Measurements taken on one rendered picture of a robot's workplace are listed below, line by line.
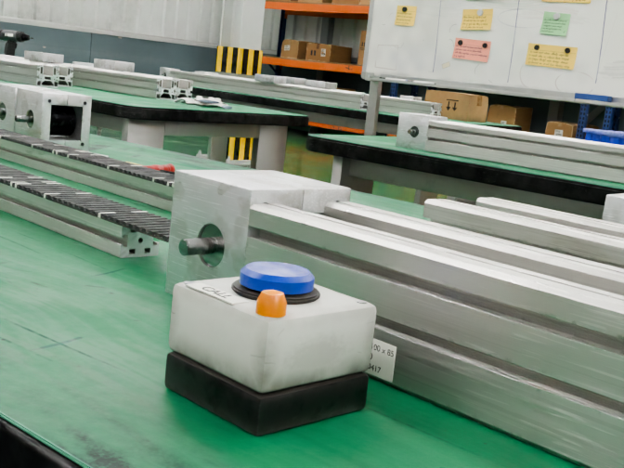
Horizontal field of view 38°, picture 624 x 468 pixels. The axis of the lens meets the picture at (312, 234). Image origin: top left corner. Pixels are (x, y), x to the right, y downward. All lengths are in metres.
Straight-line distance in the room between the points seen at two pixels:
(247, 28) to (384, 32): 4.69
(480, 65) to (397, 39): 0.45
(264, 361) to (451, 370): 0.12
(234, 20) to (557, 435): 8.65
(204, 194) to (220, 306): 0.21
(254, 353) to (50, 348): 0.16
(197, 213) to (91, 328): 0.12
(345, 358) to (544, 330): 0.10
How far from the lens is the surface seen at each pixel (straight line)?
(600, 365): 0.47
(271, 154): 3.73
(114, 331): 0.61
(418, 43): 4.12
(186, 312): 0.49
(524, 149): 2.36
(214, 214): 0.66
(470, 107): 5.19
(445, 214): 0.75
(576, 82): 3.73
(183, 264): 0.69
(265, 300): 0.44
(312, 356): 0.47
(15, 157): 1.41
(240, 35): 8.79
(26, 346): 0.57
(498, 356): 0.50
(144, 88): 3.86
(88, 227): 0.87
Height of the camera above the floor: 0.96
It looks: 10 degrees down
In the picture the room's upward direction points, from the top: 6 degrees clockwise
